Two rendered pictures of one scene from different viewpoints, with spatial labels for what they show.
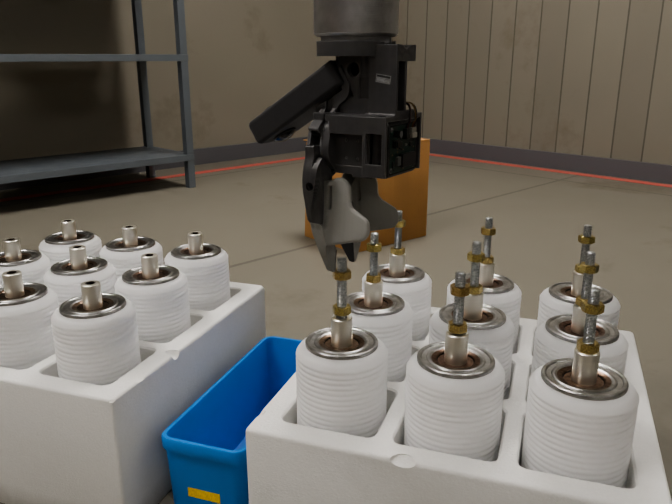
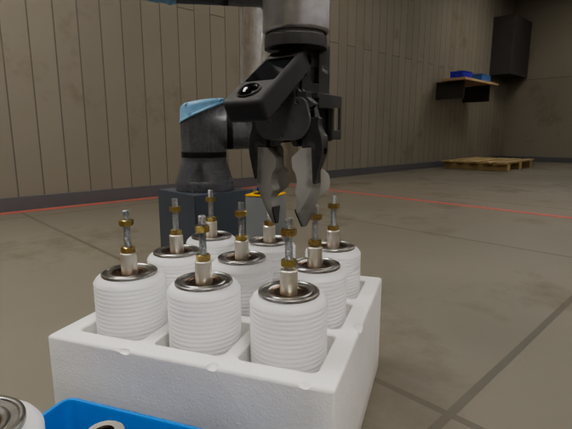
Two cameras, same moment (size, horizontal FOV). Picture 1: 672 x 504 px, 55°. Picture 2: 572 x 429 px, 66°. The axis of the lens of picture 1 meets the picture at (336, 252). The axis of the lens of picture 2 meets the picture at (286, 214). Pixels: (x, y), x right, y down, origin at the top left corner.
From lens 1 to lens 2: 80 cm
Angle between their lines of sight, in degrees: 87
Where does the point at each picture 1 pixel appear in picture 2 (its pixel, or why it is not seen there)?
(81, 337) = not seen: outside the picture
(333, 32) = (325, 27)
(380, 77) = (323, 68)
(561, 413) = (356, 259)
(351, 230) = (323, 184)
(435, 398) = (343, 283)
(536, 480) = (366, 296)
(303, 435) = (339, 361)
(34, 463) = not seen: outside the picture
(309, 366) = (319, 309)
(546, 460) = (351, 290)
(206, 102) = not seen: outside the picture
